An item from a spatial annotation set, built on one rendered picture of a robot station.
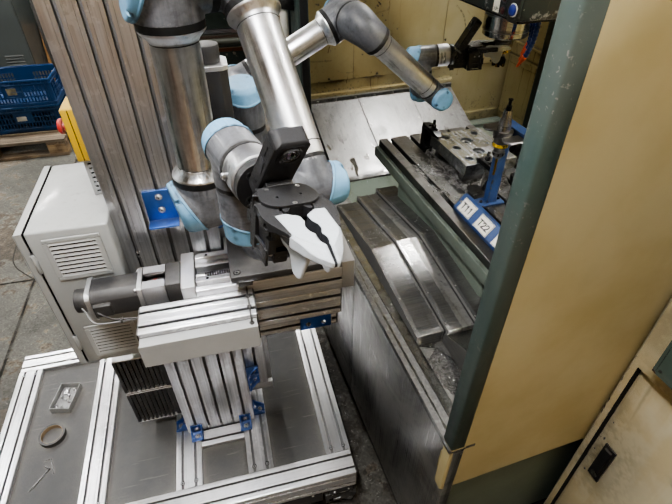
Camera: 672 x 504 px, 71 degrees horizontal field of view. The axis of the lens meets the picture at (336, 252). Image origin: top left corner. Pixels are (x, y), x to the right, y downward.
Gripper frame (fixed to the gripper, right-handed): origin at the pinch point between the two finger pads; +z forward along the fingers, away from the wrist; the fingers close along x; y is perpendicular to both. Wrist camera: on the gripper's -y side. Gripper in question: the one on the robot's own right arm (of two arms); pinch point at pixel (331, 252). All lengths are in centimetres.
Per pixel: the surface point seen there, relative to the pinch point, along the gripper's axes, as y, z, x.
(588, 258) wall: 15, -1, -54
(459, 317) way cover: 77, -43, -82
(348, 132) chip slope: 68, -177, -115
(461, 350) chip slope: 78, -32, -74
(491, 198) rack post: 51, -71, -113
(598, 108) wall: -11.5, -3.2, -40.5
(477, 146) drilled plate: 43, -97, -126
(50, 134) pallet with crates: 150, -407, 31
